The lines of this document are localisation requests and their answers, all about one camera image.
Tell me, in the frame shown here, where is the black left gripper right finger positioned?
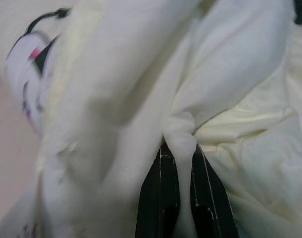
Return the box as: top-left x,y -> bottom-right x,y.
190,144 -> 240,238

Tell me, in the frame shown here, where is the cream cartoon print blanket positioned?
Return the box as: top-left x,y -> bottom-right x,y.
0,0 -> 302,238

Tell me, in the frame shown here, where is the mattress with cream sheet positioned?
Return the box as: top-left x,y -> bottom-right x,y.
0,65 -> 44,224

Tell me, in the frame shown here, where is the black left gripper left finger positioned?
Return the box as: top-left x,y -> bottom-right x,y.
135,144 -> 182,238

